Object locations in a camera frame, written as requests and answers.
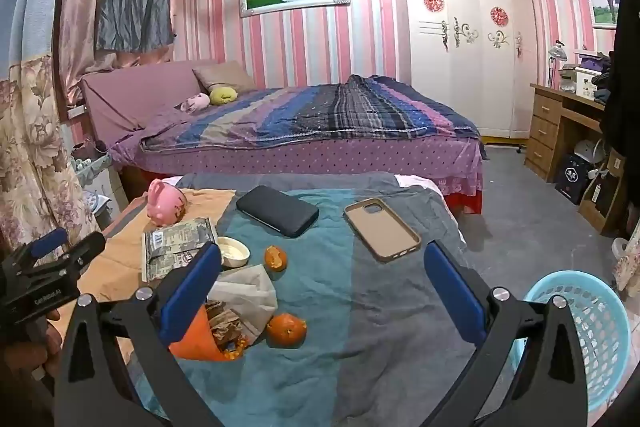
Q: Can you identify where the orange plastic bag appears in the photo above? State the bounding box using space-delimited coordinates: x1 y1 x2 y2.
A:
167 302 248 363

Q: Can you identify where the small white round bowl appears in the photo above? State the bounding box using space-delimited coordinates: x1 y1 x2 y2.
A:
217 237 251 269

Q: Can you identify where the white bedside cabinet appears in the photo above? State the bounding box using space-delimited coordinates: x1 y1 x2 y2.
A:
70 142 126 228

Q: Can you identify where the black hanging coat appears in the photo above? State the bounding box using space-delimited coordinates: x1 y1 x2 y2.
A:
599 0 640 168

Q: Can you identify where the brown wrapper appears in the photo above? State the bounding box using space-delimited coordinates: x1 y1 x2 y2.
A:
205 301 243 348

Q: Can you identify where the orange peel piece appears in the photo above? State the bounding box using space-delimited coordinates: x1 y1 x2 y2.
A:
264 246 289 273

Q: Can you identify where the wooden desk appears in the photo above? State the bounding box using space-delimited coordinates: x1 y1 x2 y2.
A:
524 82 631 235

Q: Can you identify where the black wallet case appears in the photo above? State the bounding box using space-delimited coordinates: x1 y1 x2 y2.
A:
236 185 320 239

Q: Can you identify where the brown pillow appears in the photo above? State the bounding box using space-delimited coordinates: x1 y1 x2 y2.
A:
192 61 257 95

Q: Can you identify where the camouflage snack packet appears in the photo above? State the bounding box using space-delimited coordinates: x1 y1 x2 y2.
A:
141 217 221 283

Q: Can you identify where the tan phone case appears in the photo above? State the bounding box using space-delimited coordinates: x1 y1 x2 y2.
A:
343 197 422 264

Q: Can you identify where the whole tangerine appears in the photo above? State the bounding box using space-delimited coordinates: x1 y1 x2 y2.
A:
266 313 307 349

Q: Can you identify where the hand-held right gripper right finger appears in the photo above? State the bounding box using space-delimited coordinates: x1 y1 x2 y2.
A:
424 239 588 427

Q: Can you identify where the pink piggy bank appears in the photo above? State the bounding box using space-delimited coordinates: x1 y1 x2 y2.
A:
146 179 188 228

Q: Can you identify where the yellow plush toy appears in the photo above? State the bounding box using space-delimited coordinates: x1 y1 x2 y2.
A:
209 85 238 105

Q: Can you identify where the pink floral window curtain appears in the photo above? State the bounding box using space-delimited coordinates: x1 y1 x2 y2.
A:
57 0 181 108

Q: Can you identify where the light blue plastic basket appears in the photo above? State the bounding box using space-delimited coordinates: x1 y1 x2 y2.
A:
510 271 632 413

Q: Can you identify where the striped blanket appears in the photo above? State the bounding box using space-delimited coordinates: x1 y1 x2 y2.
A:
140 74 483 152

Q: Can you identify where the purple bed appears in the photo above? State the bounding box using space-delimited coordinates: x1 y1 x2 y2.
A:
80 59 486 215

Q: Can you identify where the dark clothes pile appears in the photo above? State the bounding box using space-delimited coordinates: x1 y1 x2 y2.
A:
591 53 617 105

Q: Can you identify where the blue floral door curtain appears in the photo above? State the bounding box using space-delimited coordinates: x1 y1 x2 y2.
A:
0 0 101 253

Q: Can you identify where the pink plush toy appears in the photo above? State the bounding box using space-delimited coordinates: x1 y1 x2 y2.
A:
180 93 211 112

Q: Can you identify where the dark paper bag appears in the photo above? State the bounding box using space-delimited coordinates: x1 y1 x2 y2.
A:
554 153 593 205

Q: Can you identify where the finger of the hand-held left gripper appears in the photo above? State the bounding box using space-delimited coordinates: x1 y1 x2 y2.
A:
29 232 107 282
12 228 69 266

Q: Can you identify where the white round appliance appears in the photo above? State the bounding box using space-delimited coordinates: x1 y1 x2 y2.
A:
574 139 603 162

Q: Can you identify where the white storage box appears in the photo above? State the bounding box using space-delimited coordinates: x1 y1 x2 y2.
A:
575 68 601 100

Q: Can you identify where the person's left hand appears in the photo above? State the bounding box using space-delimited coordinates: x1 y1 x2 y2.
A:
0 307 65 427

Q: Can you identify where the desk lamp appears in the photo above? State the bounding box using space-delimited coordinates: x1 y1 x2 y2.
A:
546 39 567 88

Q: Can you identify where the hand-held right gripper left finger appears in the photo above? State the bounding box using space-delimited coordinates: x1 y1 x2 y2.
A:
52 242 223 427

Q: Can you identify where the white wardrobe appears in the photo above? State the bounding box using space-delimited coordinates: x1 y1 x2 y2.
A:
392 0 538 140

